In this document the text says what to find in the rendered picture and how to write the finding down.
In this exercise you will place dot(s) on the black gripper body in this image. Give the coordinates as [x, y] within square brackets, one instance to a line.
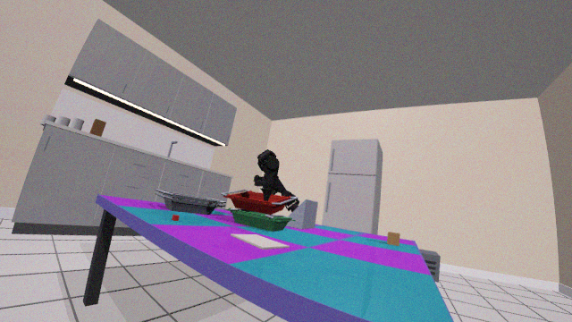
[269, 182]

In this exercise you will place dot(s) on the green plastic tray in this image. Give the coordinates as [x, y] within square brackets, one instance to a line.
[259, 220]

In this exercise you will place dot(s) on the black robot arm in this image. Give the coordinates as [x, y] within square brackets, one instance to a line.
[268, 162]

